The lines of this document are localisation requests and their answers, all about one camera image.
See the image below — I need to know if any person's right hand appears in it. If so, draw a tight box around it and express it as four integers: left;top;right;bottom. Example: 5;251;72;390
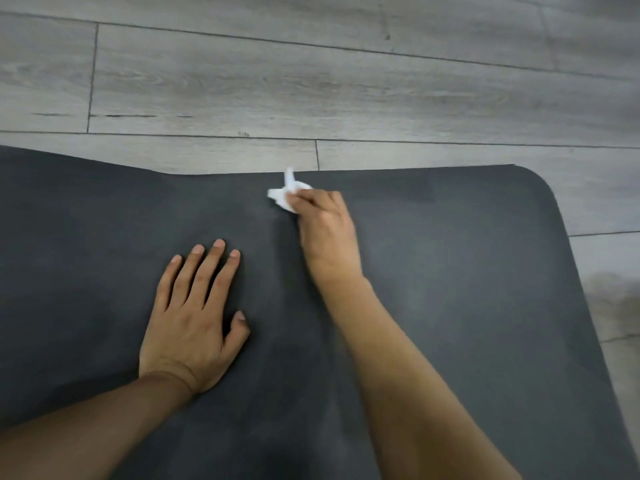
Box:
285;188;365;291

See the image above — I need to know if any white wipe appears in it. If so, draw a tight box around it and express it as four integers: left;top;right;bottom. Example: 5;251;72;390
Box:
266;166;314;215

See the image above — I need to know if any person's right forearm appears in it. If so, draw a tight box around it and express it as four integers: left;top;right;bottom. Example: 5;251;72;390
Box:
313;276;525;480

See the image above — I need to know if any person's left hand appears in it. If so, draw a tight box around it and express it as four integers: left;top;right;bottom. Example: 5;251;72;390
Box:
137;238;251;396

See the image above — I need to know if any dark grey yoga mat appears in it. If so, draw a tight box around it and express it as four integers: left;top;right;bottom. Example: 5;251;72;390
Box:
0;144;640;480

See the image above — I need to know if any person's left forearm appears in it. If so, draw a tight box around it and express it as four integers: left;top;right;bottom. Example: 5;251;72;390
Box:
0;371;195;480

